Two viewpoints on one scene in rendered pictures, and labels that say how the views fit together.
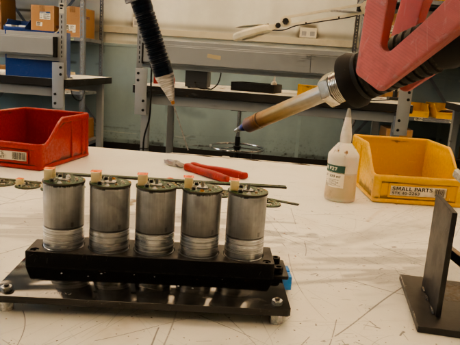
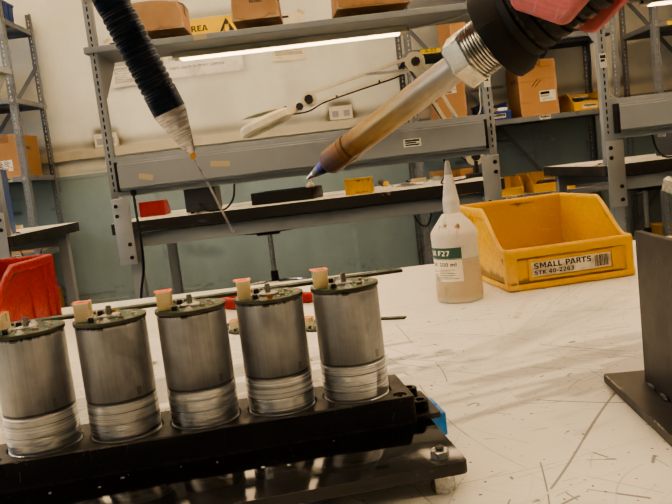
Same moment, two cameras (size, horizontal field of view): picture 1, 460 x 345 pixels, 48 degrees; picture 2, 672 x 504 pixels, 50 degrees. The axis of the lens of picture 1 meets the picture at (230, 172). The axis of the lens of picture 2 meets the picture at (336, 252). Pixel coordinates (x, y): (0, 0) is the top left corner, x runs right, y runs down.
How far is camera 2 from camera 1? 0.06 m
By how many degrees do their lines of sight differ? 8
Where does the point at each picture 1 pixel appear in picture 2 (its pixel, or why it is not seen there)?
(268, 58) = (296, 151)
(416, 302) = (652, 407)
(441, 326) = not seen: outside the picture
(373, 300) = (582, 421)
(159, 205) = (202, 335)
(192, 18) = not seen: hidden behind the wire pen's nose
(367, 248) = (534, 351)
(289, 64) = not seen: hidden behind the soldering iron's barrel
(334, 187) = (451, 281)
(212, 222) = (297, 347)
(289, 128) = (342, 245)
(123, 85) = (97, 231)
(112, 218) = (124, 377)
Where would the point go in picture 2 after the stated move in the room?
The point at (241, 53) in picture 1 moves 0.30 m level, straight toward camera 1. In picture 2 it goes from (257, 152) to (257, 148)
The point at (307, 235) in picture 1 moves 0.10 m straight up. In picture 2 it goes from (437, 353) to (417, 166)
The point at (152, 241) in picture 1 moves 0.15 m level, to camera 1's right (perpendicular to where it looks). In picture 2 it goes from (202, 402) to (614, 341)
